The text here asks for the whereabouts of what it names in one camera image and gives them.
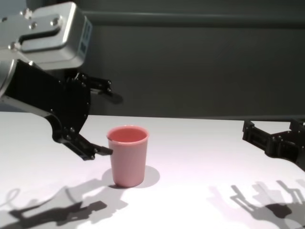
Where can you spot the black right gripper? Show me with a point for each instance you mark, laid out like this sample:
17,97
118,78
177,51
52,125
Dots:
288,148

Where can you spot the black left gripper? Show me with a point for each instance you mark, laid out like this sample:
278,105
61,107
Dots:
59,105

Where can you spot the pink plastic cup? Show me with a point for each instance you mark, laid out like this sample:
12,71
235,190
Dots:
128,164

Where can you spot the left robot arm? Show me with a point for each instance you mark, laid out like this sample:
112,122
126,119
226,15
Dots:
4,78

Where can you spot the thick grey horizontal rail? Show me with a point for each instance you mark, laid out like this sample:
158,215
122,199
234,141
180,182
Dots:
190,20

